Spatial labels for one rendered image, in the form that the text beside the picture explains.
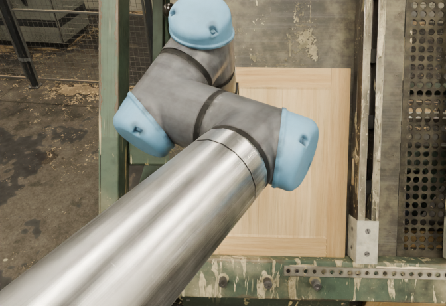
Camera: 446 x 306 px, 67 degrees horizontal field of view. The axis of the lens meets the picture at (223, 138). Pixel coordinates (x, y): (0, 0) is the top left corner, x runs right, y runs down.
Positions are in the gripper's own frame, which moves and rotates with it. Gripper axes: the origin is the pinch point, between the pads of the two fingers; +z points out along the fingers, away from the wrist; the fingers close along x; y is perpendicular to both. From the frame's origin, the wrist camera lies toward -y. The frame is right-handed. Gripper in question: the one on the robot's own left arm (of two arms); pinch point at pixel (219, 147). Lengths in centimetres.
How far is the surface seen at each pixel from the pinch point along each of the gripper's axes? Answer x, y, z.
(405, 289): -54, -20, 47
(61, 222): 117, -1, 154
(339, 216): -34, -2, 40
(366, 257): -41, -13, 40
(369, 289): -44, -21, 47
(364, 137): -37.0, 17.2, 24.3
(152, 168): 37, 17, 73
